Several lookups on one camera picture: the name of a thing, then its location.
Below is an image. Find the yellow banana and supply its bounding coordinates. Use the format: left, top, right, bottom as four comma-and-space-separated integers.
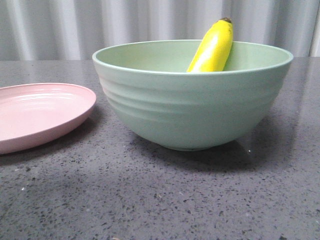
187, 17, 234, 72

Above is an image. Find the green ribbed bowl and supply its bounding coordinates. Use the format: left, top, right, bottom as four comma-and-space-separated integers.
92, 39, 294, 151

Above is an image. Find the pink plate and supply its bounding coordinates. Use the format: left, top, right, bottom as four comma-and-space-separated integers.
0, 83, 96, 154

